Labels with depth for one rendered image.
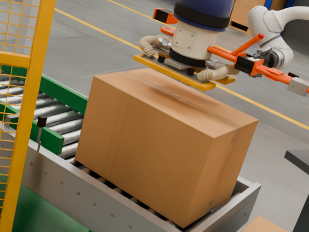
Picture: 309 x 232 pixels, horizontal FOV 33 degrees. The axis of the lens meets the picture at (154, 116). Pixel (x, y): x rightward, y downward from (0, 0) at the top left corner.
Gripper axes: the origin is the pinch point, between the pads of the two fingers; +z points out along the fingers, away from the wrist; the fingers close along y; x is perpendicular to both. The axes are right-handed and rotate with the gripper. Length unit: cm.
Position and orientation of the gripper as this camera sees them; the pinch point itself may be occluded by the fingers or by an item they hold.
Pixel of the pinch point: (251, 65)
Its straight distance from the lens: 202.0
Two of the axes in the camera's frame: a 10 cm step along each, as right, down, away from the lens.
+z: -5.2, 1.8, -8.3
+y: -2.6, 9.0, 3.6
